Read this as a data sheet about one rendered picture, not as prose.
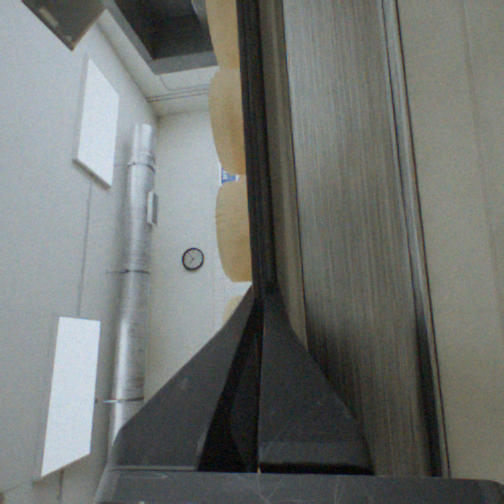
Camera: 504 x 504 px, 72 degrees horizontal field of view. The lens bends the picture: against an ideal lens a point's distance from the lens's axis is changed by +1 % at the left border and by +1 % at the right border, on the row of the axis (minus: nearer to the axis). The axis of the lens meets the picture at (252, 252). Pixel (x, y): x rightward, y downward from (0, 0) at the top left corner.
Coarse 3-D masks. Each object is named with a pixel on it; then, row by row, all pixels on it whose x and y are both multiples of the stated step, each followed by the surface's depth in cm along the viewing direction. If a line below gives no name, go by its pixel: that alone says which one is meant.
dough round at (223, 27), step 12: (216, 0) 16; (228, 0) 16; (216, 12) 16; (228, 12) 16; (216, 24) 16; (228, 24) 16; (216, 36) 17; (228, 36) 17; (216, 48) 17; (228, 48) 17; (228, 60) 18
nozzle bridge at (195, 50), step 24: (120, 0) 58; (144, 0) 66; (168, 0) 67; (192, 0) 61; (120, 24) 61; (144, 24) 67; (168, 24) 71; (192, 24) 70; (144, 48) 67; (168, 48) 71; (192, 48) 70; (168, 72) 75
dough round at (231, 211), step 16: (224, 192) 15; (240, 192) 15; (224, 208) 15; (240, 208) 15; (224, 224) 15; (240, 224) 15; (224, 240) 15; (240, 240) 15; (224, 256) 15; (240, 256) 15; (224, 272) 16; (240, 272) 16
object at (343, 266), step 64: (320, 0) 17; (320, 64) 17; (384, 64) 16; (320, 128) 16; (384, 128) 16; (320, 192) 16; (384, 192) 16; (320, 256) 16; (384, 256) 16; (320, 320) 16; (384, 320) 15; (384, 384) 15; (384, 448) 15
